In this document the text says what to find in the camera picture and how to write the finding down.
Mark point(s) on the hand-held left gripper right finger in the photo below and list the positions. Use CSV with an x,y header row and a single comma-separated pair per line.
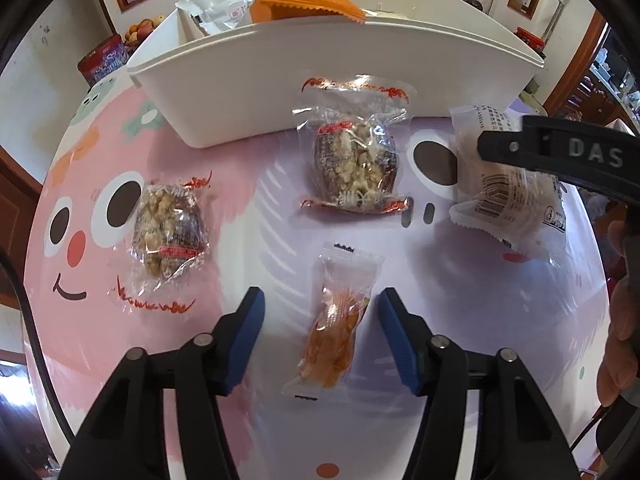
x,y
400,345

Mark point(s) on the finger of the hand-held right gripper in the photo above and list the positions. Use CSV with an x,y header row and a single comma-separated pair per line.
x,y
540,152

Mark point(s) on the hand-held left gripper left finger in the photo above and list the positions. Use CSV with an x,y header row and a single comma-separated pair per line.
x,y
245,340

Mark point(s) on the pale bread packet with barcode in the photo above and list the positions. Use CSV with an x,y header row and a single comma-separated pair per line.
x,y
500,200

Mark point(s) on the clear orange dried fruit packet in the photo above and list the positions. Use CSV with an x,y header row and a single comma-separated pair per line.
x,y
330,335

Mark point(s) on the white plastic box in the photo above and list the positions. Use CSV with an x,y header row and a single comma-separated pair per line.
x,y
325,50

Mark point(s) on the orange snack packet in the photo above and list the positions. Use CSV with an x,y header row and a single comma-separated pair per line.
x,y
300,2

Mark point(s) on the grey snack bag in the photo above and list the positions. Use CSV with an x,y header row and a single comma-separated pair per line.
x,y
220,10

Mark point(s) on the person's right hand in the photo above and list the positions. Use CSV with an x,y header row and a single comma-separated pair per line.
x,y
622,330

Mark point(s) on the glass display cabinet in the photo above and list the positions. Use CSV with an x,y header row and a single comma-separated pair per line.
x,y
600,85

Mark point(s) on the dark red canister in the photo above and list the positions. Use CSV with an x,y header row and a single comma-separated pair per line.
x,y
532,40

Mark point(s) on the clear nut snack packet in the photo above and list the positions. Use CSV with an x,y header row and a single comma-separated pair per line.
x,y
355,160
167,230

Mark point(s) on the wooden cabinet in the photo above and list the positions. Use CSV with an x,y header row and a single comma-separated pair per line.
x,y
17,210

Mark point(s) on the red round tin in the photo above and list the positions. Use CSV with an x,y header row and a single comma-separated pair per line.
x,y
102,60

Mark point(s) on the bowl of fruit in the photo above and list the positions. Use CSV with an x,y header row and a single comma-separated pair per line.
x,y
140,30

